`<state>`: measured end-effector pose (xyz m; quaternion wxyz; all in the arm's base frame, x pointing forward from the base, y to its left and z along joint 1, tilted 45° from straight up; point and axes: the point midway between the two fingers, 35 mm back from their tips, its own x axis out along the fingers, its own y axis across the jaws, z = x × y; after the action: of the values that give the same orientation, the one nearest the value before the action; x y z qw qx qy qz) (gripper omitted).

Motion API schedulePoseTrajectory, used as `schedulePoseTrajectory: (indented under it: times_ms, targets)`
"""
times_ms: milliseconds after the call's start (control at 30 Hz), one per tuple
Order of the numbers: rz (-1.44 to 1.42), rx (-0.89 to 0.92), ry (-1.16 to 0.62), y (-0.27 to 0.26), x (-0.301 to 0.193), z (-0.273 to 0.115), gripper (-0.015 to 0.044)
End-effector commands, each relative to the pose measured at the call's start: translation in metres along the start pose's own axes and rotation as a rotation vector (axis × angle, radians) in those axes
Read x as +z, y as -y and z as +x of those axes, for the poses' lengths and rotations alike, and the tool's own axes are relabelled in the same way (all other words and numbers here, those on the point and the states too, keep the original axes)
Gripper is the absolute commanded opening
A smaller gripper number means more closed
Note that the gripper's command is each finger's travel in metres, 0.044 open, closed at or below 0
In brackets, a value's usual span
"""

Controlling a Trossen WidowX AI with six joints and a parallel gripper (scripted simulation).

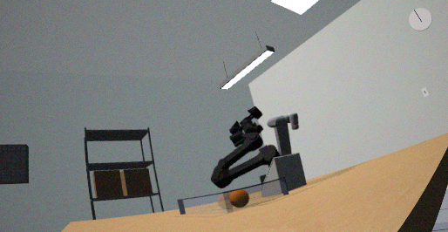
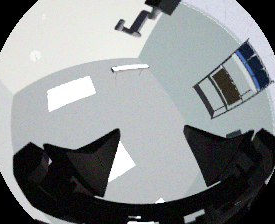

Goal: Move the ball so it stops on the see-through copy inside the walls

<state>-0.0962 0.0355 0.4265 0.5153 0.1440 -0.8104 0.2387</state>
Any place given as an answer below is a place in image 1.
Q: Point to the low clear wall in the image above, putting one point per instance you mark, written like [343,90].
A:
[235,200]

